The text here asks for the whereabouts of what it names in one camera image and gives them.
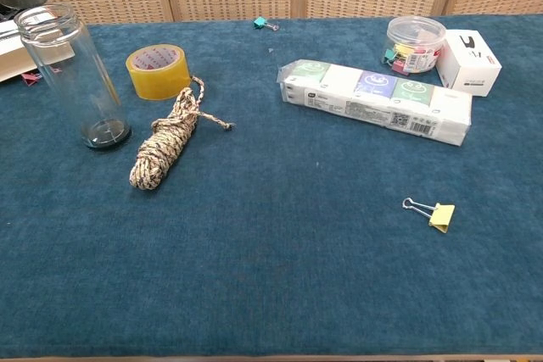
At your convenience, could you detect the clear glass jar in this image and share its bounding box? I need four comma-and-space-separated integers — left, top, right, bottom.
14, 3, 133, 152

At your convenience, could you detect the beige cardboard sheet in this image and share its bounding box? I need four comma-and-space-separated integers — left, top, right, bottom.
0, 45, 39, 83

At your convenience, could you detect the yellow packing tape roll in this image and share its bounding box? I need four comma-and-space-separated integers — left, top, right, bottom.
125, 43, 190, 102

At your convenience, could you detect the teal binder clip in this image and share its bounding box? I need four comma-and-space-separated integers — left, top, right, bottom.
253, 16, 279, 33

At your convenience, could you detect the white tissue packs bundle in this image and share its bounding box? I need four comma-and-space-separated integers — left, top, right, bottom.
277, 58, 473, 148

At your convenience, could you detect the blue table cloth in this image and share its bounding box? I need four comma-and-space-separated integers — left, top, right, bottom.
0, 14, 543, 358

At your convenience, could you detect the clear jar of binder clips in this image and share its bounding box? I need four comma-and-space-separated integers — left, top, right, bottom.
383, 15, 447, 74

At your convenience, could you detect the small white cardboard box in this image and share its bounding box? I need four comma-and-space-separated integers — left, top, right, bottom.
436, 29, 503, 97

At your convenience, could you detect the yellow binder clip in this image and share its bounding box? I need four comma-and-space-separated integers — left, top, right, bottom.
401, 197, 456, 235

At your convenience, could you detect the beige braided rope bundle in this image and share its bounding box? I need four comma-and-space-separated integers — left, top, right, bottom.
128, 75, 237, 191

